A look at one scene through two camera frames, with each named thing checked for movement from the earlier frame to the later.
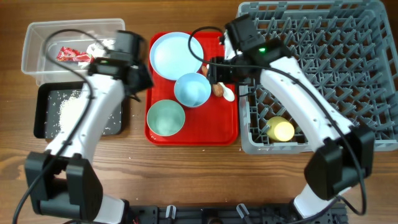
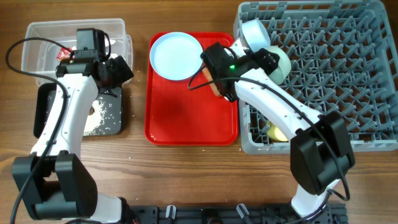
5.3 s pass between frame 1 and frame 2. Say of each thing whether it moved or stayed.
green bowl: moved
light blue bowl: moved
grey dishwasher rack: stayed
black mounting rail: stayed
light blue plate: stayed
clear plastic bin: stayed
